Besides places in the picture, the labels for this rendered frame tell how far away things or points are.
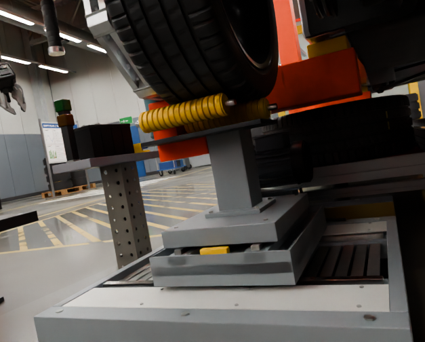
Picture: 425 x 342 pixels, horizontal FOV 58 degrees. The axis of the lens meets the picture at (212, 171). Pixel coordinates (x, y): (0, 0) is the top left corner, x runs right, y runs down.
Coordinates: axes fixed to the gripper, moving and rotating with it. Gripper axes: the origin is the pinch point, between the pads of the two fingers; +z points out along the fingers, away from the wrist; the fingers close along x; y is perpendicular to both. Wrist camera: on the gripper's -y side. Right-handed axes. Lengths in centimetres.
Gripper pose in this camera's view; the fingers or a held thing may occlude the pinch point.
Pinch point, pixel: (18, 111)
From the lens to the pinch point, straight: 138.3
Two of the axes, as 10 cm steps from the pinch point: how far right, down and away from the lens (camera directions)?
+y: 3.7, -4.9, -7.9
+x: 7.2, -3.9, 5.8
